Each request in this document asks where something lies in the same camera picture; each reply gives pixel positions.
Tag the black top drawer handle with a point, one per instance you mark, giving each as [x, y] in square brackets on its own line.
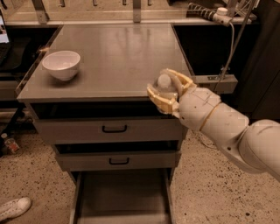
[113, 129]

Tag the white sneaker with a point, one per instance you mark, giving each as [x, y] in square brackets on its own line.
[14, 208]

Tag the dark cabinet at right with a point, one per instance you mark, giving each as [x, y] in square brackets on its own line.
[257, 94]

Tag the white ceramic bowl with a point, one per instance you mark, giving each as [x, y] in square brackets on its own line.
[62, 65]

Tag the grey drawer cabinet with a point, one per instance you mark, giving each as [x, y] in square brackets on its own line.
[118, 61]

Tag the white power strip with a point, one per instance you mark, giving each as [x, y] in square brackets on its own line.
[219, 16]

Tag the clear plastic water bottle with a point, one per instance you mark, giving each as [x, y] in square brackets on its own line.
[167, 92]

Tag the bottle on floor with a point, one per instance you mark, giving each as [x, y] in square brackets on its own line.
[10, 143]

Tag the black middle drawer handle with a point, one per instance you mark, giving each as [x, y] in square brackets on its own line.
[119, 161]

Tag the bottom open grey drawer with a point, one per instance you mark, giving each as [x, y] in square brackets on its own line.
[123, 197]

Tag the top grey drawer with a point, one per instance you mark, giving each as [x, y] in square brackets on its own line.
[105, 122]

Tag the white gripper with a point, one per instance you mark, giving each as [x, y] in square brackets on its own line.
[196, 107]

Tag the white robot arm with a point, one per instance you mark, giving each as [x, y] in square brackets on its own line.
[253, 147]

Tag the middle grey drawer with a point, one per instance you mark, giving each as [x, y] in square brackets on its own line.
[118, 156]

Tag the black drawer handle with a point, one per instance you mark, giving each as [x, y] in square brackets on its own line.
[113, 129]
[119, 161]

